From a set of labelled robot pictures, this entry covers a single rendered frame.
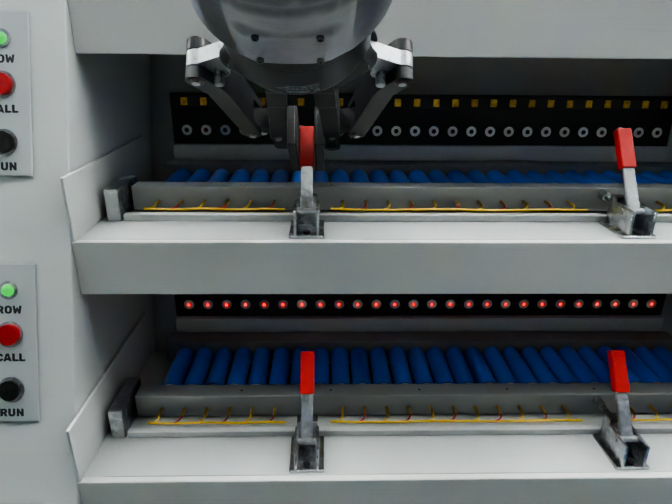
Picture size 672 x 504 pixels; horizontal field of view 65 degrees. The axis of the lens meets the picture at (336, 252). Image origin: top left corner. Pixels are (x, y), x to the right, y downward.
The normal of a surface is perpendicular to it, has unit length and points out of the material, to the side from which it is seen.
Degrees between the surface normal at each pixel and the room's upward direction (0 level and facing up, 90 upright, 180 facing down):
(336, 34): 155
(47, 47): 90
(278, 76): 165
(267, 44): 169
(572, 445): 19
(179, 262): 109
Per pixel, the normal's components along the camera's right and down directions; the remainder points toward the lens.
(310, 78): 0.18, 0.97
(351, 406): 0.02, 0.37
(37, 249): 0.02, 0.05
